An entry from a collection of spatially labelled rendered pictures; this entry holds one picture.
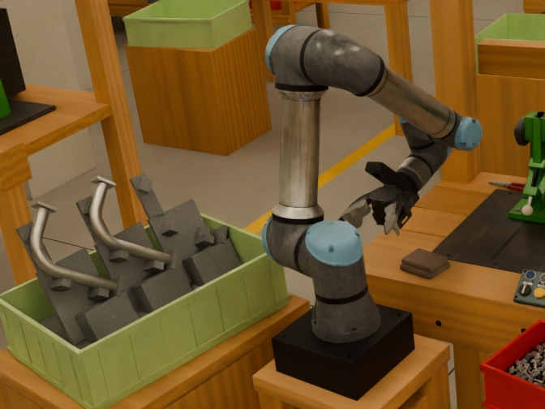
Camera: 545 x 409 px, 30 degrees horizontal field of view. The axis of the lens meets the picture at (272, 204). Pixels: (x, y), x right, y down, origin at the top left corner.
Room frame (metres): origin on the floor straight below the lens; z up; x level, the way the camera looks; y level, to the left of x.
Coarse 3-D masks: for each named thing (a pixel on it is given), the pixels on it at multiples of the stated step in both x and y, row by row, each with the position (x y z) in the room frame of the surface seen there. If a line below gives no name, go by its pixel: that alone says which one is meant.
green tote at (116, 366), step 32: (224, 224) 2.49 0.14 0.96; (96, 256) 2.44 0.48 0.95; (256, 256) 2.39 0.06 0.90; (32, 288) 2.32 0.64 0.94; (224, 288) 2.19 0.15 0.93; (256, 288) 2.25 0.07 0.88; (32, 320) 2.12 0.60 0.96; (160, 320) 2.07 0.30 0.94; (192, 320) 2.12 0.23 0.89; (224, 320) 2.18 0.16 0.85; (256, 320) 2.24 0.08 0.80; (32, 352) 2.14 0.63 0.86; (64, 352) 2.00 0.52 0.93; (96, 352) 1.96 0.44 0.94; (128, 352) 2.01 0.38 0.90; (160, 352) 2.06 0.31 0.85; (192, 352) 2.11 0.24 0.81; (64, 384) 2.03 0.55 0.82; (96, 384) 1.95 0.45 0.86; (128, 384) 2.00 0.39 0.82
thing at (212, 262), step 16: (144, 176) 2.51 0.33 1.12; (144, 192) 2.48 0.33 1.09; (144, 208) 2.46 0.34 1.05; (160, 208) 2.48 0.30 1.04; (176, 208) 2.50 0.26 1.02; (192, 208) 2.52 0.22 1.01; (160, 224) 2.45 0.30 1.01; (176, 224) 2.47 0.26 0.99; (192, 224) 2.49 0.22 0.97; (160, 240) 2.42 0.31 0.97; (176, 240) 2.44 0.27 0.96; (192, 240) 2.46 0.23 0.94; (192, 256) 2.38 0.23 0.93; (208, 256) 2.40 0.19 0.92; (224, 256) 2.42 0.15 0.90; (192, 272) 2.38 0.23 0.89; (208, 272) 2.37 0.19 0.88; (224, 272) 2.39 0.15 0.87
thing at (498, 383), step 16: (528, 336) 1.83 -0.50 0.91; (544, 336) 1.85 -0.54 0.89; (496, 352) 1.76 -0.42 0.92; (512, 352) 1.79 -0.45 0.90; (528, 352) 1.82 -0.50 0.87; (544, 352) 1.81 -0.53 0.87; (480, 368) 1.73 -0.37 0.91; (496, 368) 1.71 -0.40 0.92; (512, 368) 1.76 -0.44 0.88; (528, 368) 1.74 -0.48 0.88; (544, 368) 1.75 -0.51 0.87; (496, 384) 1.71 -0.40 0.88; (512, 384) 1.67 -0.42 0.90; (528, 384) 1.64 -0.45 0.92; (544, 384) 1.68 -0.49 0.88; (496, 400) 1.71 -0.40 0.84; (512, 400) 1.68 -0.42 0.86; (528, 400) 1.65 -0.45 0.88; (544, 400) 1.62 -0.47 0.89
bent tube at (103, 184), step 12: (96, 180) 2.39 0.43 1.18; (108, 180) 2.38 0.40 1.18; (96, 192) 2.36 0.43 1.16; (96, 204) 2.33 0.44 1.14; (96, 216) 2.31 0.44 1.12; (96, 228) 2.30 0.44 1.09; (108, 240) 2.29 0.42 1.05; (120, 240) 2.31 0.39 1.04; (132, 252) 2.31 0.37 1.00; (144, 252) 2.33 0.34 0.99; (156, 252) 2.34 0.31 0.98; (168, 264) 2.35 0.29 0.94
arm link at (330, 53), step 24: (312, 48) 2.00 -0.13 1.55; (336, 48) 1.98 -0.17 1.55; (360, 48) 2.00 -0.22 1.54; (312, 72) 1.99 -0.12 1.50; (336, 72) 1.97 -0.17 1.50; (360, 72) 1.97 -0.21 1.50; (384, 72) 2.00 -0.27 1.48; (360, 96) 2.00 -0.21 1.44; (384, 96) 2.01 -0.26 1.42; (408, 96) 2.04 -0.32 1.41; (408, 120) 2.07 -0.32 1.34; (432, 120) 2.07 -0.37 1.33; (456, 120) 2.11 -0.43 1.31; (456, 144) 2.10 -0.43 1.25
